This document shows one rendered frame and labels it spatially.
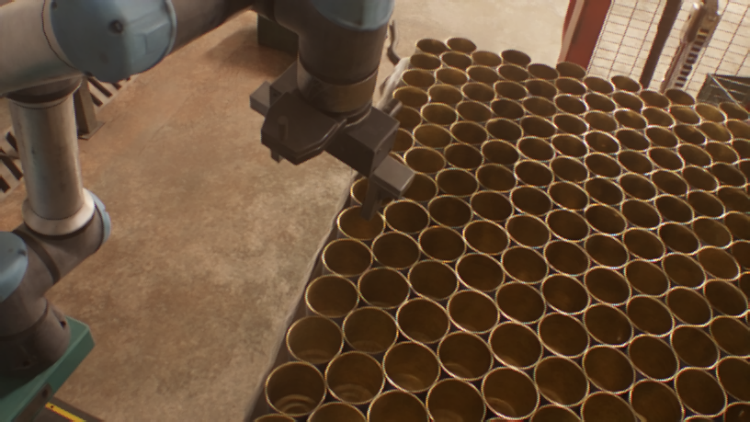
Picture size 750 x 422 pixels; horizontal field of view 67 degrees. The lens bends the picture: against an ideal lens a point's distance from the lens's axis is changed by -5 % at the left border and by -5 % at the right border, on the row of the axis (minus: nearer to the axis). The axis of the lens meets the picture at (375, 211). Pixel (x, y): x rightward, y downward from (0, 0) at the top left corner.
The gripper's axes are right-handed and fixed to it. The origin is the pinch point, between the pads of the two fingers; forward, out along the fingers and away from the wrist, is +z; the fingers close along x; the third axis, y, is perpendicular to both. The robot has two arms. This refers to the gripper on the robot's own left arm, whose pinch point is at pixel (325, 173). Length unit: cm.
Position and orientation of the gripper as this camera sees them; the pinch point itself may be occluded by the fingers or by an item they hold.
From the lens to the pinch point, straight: 71.2
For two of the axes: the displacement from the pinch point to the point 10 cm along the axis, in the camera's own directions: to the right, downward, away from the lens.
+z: -1.3, 4.8, 8.7
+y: 5.4, -7.0, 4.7
